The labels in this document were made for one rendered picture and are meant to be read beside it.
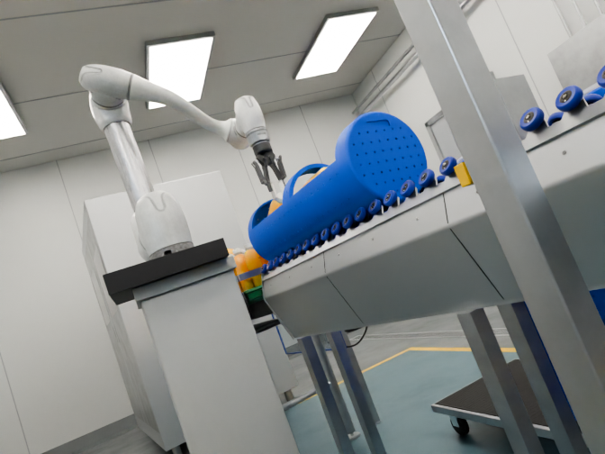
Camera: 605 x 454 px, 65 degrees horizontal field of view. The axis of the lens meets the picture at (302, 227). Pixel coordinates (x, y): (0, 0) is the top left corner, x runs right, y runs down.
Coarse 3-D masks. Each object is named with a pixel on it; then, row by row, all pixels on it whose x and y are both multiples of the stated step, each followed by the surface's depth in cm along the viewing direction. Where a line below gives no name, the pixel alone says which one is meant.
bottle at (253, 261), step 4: (248, 248) 220; (248, 252) 219; (252, 252) 219; (256, 252) 220; (244, 256) 221; (248, 256) 219; (252, 256) 219; (256, 256) 219; (248, 260) 219; (252, 260) 218; (256, 260) 219; (260, 260) 221; (248, 264) 219; (252, 264) 218; (256, 264) 218; (260, 264) 219; (248, 268) 219; (252, 268) 218; (256, 276) 217; (260, 276) 218; (252, 280) 220; (256, 280) 217; (260, 280) 217; (256, 284) 218; (260, 284) 217
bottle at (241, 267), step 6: (240, 252) 225; (234, 258) 224; (240, 258) 223; (240, 264) 222; (246, 264) 223; (240, 270) 222; (246, 270) 222; (240, 282) 223; (246, 282) 221; (252, 282) 222; (246, 288) 221
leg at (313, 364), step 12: (300, 348) 202; (312, 348) 200; (312, 360) 198; (312, 372) 198; (324, 384) 197; (324, 396) 196; (324, 408) 197; (336, 408) 197; (336, 420) 195; (336, 432) 194; (336, 444) 197; (348, 444) 195
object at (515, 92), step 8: (496, 80) 97; (504, 80) 98; (512, 80) 99; (520, 80) 100; (504, 88) 97; (512, 88) 98; (520, 88) 99; (528, 88) 101; (504, 96) 96; (512, 96) 97; (520, 96) 99; (528, 96) 100; (504, 104) 96; (512, 104) 97; (520, 104) 98; (528, 104) 99; (536, 104) 100; (512, 112) 96; (520, 112) 97; (512, 120) 95; (520, 128) 96; (520, 136) 95
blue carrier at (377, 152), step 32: (352, 128) 134; (384, 128) 139; (352, 160) 130; (384, 160) 135; (416, 160) 140; (288, 192) 167; (320, 192) 147; (352, 192) 135; (384, 192) 132; (256, 224) 208; (288, 224) 171; (320, 224) 158
